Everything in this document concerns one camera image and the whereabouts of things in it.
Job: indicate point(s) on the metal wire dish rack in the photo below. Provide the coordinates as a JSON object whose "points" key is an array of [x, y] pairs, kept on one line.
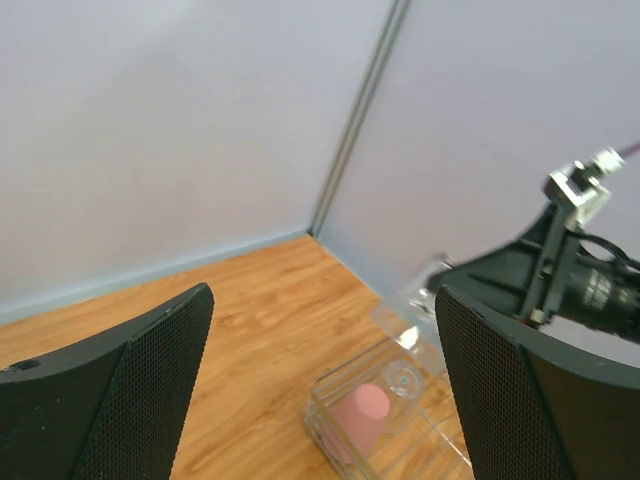
{"points": [[423, 438]]}

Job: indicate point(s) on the clear glass cup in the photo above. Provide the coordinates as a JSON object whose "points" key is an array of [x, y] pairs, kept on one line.
{"points": [[408, 316], [404, 380]]}

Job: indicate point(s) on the aluminium frame post right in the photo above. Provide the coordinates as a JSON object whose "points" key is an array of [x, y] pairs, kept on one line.
{"points": [[371, 78]]}

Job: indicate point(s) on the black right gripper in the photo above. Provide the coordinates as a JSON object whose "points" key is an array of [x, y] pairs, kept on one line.
{"points": [[545, 273]]}

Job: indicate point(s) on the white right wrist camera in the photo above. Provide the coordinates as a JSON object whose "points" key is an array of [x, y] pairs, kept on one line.
{"points": [[577, 187]]}

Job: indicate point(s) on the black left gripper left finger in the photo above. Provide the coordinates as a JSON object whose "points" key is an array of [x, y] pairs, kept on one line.
{"points": [[111, 406]]}

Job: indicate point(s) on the pink plastic cup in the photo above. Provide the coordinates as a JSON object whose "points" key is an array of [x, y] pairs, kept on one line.
{"points": [[362, 416]]}

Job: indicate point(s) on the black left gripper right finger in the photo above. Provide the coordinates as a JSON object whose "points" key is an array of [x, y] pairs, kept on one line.
{"points": [[532, 406]]}

